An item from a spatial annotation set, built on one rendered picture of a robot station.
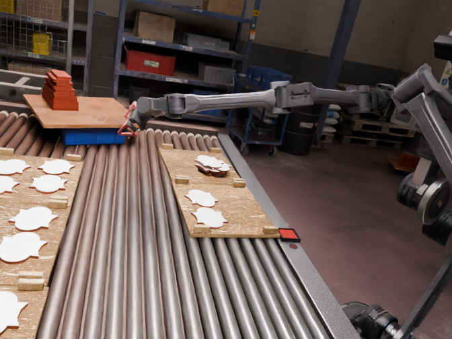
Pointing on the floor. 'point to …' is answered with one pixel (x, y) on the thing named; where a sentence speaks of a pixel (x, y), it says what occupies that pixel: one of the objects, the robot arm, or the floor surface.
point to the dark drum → (298, 129)
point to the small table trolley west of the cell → (235, 132)
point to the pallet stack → (367, 128)
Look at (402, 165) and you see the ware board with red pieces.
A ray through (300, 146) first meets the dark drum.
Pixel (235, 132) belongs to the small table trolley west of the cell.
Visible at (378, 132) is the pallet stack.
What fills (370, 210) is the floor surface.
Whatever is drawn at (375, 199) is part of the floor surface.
